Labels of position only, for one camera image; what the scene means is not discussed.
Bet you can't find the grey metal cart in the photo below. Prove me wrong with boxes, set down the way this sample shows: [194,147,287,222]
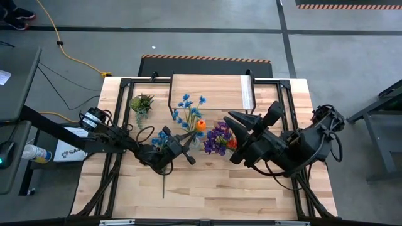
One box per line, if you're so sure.
[345,78,402,183]

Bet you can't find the wooden shelf black metal legs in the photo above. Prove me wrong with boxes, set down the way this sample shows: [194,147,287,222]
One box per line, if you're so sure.
[167,69,258,122]

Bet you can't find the orange artificial tulip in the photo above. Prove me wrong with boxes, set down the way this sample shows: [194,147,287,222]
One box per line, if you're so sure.
[187,119,207,142]

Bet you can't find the white bottle blue yellow label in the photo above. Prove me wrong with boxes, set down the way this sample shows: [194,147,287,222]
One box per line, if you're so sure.
[21,144,53,164]

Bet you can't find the thin black floor cable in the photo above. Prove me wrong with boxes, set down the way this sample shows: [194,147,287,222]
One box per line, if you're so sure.
[36,65,101,111]
[37,62,102,92]

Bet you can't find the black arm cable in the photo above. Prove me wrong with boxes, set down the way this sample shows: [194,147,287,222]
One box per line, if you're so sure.
[251,130,344,191]
[134,125,175,176]

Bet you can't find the white box with logo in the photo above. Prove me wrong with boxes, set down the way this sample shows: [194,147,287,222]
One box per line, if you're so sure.
[52,127,90,163]

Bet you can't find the black desk stand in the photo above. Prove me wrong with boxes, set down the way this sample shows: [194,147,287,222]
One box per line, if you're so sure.
[18,105,95,197]

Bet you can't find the black floor mat striped edge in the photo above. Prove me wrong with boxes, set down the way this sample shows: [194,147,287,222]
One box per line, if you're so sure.
[295,0,402,10]
[138,54,273,79]

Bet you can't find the red artificial flower bunch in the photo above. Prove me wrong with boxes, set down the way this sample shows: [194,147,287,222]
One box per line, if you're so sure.
[226,137,239,151]

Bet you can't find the potted artificial succulent plant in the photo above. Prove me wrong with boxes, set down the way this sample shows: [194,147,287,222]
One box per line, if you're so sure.
[129,93,155,132]

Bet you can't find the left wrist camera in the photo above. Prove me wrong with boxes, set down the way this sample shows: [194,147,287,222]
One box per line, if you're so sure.
[161,125,174,141]

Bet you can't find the purple artificial flower bunch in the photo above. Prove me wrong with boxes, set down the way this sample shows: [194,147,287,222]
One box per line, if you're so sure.
[202,121,235,157]

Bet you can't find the yellow extension cable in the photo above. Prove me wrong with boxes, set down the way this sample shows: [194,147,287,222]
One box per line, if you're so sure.
[39,111,79,124]
[36,0,112,78]

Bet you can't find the dark grey desk top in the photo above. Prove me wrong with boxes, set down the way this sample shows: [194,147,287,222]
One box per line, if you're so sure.
[0,121,32,195]
[0,46,43,123]

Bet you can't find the silver metal bracket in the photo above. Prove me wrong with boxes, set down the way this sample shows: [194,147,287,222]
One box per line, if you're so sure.
[274,220,311,226]
[99,219,136,226]

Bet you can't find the white paper sheet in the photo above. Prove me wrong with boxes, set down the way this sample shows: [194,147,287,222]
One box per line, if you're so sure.
[0,69,12,86]

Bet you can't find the person's shoe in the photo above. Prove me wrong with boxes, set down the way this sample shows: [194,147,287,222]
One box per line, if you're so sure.
[11,6,36,21]
[2,15,30,31]

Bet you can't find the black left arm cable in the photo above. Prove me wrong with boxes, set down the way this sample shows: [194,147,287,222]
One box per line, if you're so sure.
[134,125,175,176]

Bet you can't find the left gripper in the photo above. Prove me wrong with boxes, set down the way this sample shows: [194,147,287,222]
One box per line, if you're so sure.
[138,130,198,170]

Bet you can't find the black computer mouse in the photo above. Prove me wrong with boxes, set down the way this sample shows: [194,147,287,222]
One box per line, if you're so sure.
[0,140,16,170]

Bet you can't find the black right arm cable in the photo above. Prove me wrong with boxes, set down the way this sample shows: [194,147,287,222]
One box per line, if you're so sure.
[251,130,344,191]

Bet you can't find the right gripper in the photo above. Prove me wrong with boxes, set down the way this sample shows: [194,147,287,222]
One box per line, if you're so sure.
[223,111,288,167]

